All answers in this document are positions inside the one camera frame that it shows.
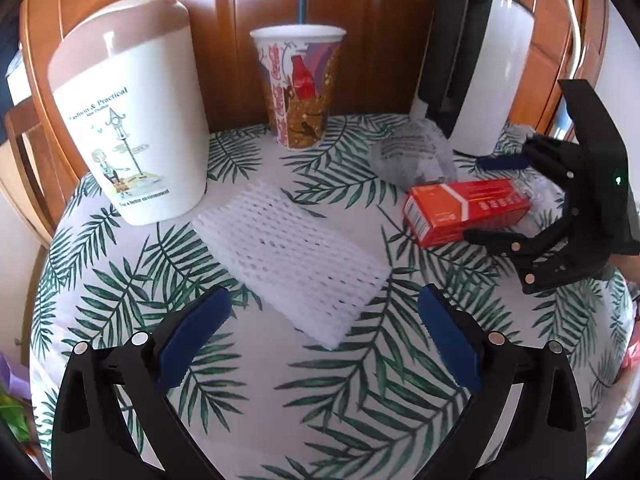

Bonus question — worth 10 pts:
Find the white electric kettle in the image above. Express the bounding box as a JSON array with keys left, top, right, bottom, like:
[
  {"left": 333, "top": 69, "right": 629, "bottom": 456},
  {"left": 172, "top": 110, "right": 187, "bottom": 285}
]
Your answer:
[{"left": 410, "top": 0, "right": 536, "bottom": 156}]

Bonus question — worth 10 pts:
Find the wooden wardrobe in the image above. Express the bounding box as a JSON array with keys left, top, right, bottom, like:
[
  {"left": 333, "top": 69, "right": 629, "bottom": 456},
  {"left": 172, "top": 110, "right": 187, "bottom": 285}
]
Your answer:
[{"left": 20, "top": 0, "right": 608, "bottom": 186}]

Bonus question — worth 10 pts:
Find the red cardboard box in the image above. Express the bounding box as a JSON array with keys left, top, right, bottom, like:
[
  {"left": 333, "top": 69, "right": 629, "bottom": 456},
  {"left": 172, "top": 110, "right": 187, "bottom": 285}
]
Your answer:
[{"left": 402, "top": 178, "right": 533, "bottom": 249}]

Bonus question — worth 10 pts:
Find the white bin with beige lid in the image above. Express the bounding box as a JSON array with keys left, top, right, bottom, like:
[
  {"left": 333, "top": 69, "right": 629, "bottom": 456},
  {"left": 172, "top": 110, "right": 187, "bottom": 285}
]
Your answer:
[{"left": 47, "top": 0, "right": 211, "bottom": 227}]

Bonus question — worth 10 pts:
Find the white container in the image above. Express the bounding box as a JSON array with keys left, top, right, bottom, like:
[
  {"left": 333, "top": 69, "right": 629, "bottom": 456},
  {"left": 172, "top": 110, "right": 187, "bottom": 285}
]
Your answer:
[{"left": 4, "top": 52, "right": 32, "bottom": 107}]

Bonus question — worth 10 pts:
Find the wooden chair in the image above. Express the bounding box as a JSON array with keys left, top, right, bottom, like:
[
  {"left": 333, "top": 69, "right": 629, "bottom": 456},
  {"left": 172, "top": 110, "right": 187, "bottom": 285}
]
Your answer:
[{"left": 5, "top": 102, "right": 86, "bottom": 248}]

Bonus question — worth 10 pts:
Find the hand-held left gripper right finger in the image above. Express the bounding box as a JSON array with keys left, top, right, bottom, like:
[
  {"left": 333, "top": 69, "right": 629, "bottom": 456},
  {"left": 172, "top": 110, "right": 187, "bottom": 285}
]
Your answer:
[{"left": 417, "top": 284, "right": 587, "bottom": 480}]

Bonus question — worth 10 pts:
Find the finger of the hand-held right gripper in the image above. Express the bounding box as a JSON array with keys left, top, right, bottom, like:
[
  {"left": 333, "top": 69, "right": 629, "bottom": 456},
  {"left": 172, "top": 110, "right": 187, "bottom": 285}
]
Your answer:
[
  {"left": 475, "top": 137, "right": 589, "bottom": 186},
  {"left": 465, "top": 210, "right": 609, "bottom": 295}
]

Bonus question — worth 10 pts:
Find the printed paper cup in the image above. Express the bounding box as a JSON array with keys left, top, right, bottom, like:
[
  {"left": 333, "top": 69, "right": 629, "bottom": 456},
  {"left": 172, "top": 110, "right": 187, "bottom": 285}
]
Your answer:
[{"left": 250, "top": 25, "right": 347, "bottom": 151}]

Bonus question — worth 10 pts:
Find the white gooseneck phone holder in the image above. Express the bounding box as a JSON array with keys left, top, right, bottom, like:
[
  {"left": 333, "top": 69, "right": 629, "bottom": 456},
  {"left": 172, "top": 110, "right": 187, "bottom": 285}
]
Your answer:
[{"left": 549, "top": 0, "right": 586, "bottom": 138}]

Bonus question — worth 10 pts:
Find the leaf print tablecloth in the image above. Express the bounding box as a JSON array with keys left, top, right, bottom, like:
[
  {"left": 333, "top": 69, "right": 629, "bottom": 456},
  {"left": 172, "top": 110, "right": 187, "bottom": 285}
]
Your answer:
[{"left": 30, "top": 112, "right": 636, "bottom": 480}]

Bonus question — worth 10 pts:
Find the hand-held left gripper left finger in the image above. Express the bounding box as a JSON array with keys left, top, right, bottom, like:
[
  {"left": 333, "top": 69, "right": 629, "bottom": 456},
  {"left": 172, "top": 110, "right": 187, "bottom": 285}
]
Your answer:
[{"left": 50, "top": 285, "right": 233, "bottom": 480}]

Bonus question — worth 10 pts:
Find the purple item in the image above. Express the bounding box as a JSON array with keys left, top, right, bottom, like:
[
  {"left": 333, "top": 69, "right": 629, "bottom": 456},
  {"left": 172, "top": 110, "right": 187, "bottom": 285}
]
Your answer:
[{"left": 0, "top": 352, "right": 31, "bottom": 386}]

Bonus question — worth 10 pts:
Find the crumpled clear plastic bag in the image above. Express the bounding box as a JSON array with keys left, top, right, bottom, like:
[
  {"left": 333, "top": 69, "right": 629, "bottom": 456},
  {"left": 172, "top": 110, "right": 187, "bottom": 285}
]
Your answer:
[{"left": 370, "top": 120, "right": 566, "bottom": 211}]

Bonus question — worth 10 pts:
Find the white foam net sleeve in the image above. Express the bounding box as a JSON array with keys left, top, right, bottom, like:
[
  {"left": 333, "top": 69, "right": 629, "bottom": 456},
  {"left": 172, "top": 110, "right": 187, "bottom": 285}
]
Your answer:
[{"left": 192, "top": 180, "right": 392, "bottom": 352}]

